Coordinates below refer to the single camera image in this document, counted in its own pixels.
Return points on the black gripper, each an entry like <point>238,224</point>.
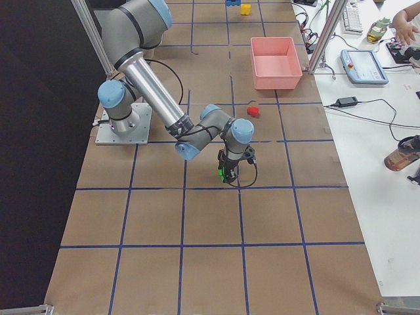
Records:
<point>229,166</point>

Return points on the green toy block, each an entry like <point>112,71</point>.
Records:
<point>221,172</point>

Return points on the blue toy block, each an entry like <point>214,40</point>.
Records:
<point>231,3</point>

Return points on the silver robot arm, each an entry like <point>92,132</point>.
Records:
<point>128,31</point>

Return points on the pink plastic box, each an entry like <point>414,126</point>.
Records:
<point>275,63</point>

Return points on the person hand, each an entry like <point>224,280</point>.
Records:
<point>404,31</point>

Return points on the red toy block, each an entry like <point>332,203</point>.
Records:
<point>253,111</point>

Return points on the black power adapter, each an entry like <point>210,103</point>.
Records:
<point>346,102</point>

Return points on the yellow toy block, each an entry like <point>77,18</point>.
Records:
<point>245,9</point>

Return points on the blue teach pendant tablet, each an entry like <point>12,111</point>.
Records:
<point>363,67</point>

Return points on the brown drink bottle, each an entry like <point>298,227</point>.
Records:
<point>406,153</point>

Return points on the white keyboard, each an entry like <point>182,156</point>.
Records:
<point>351,19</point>

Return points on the small green yellow bottle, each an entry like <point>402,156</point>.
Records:
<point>377,30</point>

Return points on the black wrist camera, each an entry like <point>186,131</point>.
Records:
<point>249,155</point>

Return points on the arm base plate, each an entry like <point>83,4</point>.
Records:
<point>133,130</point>

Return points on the aluminium frame post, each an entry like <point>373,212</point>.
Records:
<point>329,28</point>

